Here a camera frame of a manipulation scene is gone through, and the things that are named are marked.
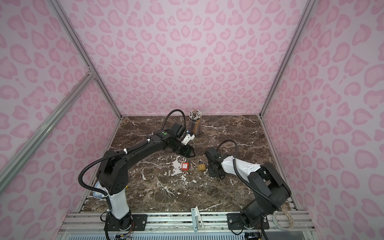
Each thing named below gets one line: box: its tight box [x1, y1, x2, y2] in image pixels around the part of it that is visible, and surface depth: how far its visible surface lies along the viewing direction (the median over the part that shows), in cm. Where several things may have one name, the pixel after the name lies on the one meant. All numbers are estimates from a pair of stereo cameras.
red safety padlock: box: [181, 162, 190, 171], surface depth 93 cm
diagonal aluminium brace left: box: [0, 68, 96, 195], surface depth 69 cm
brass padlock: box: [197, 159, 206, 172], surface depth 94 cm
